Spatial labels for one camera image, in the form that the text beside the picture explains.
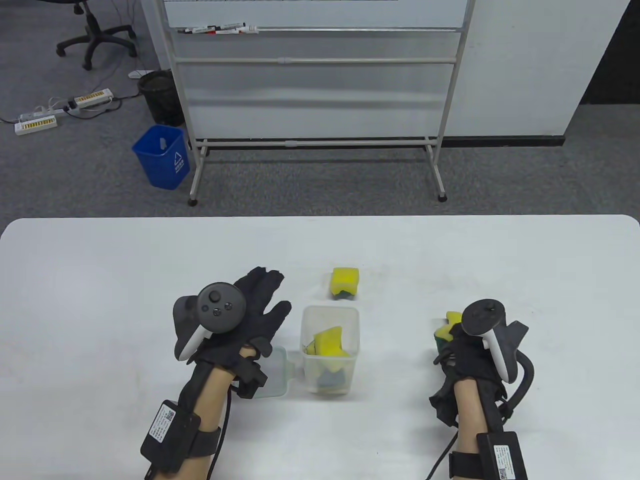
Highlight person's right hand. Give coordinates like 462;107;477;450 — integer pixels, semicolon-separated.
429;325;506;428

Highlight person's left hand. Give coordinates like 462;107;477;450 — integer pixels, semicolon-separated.
190;266;293;375

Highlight clear plastic container lid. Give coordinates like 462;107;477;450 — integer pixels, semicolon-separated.
255;346;301;400

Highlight clear plastic airtight container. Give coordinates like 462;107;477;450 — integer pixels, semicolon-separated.
300;305;362;396

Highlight person's left forearm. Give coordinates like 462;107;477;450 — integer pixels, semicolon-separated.
177;366;242;480

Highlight person's right forearm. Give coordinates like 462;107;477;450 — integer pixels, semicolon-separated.
451;379;493;480

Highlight black white VR controller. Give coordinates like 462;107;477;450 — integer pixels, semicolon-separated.
460;298;536;418
172;282;248;362

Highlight black wrist sensor box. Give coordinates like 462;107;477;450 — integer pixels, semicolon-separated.
476;431;528;480
140;400;202;473

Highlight blue trash bin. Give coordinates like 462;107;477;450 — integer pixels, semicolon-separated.
131;124;191;191

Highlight black mesh wastebasket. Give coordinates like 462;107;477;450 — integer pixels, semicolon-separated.
137;70;186;127

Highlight white power strip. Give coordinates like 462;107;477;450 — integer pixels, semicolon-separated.
67;88;115;111
14;112;60;137

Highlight white rolling whiteboard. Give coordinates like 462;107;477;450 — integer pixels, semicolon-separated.
141;0;478;207

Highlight black office chair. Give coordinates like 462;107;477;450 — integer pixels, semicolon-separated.
56;0;138;71

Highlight black cable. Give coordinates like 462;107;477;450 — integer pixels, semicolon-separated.
210;387;233;480
425;432;458;480

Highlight black wrist strap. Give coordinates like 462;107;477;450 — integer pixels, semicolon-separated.
448;450;483;480
187;427;222;458

